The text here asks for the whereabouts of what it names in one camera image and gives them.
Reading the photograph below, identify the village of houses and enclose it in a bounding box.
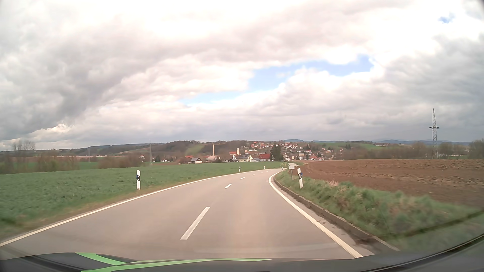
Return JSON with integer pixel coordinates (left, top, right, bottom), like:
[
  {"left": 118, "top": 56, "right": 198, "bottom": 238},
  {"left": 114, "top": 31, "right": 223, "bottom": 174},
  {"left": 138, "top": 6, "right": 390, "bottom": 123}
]
[{"left": 159, "top": 141, "right": 343, "bottom": 164}]

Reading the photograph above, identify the grey asphalt road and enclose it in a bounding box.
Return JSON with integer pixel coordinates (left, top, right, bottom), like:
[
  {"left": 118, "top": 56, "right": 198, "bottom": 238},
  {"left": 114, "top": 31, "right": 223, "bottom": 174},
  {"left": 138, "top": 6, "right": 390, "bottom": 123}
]
[{"left": 0, "top": 168, "right": 401, "bottom": 260}]

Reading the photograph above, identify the car's own bonnet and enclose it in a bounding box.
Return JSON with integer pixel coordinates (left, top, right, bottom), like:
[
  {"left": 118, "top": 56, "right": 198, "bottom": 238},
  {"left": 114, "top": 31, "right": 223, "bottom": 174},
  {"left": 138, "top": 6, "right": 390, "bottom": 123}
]
[{"left": 0, "top": 233, "right": 484, "bottom": 272}]

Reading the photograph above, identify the grass verge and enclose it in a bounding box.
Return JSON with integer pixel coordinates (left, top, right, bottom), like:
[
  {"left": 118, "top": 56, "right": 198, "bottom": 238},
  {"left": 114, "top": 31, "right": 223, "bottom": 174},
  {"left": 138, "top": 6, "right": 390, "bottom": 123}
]
[{"left": 275, "top": 169, "right": 484, "bottom": 253}]

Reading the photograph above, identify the row of bare trees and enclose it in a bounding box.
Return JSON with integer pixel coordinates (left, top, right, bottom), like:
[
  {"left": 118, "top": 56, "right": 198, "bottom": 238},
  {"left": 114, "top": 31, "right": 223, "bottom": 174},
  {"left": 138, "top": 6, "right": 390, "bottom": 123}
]
[{"left": 340, "top": 139, "right": 484, "bottom": 161}]

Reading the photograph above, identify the brown ploughed field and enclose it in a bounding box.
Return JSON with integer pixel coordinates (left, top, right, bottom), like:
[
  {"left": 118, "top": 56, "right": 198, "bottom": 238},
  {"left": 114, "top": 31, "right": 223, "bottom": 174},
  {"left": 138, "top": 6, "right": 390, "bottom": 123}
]
[{"left": 299, "top": 159, "right": 484, "bottom": 209}]

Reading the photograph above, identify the green field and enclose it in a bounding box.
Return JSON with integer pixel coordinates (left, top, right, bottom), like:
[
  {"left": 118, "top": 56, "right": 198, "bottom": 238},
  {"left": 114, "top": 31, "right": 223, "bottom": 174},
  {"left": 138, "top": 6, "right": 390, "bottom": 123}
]
[{"left": 0, "top": 161, "right": 285, "bottom": 239}]

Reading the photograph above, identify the row of bare bushes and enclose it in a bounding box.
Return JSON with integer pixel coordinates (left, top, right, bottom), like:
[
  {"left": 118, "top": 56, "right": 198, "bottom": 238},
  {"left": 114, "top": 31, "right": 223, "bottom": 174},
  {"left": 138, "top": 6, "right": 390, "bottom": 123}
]
[{"left": 0, "top": 139, "right": 144, "bottom": 175}]

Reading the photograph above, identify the steel lattice pylon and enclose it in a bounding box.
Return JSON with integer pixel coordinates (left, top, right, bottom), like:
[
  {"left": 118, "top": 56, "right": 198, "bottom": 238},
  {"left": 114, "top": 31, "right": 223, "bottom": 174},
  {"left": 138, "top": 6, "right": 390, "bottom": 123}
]
[{"left": 428, "top": 109, "right": 440, "bottom": 159}]

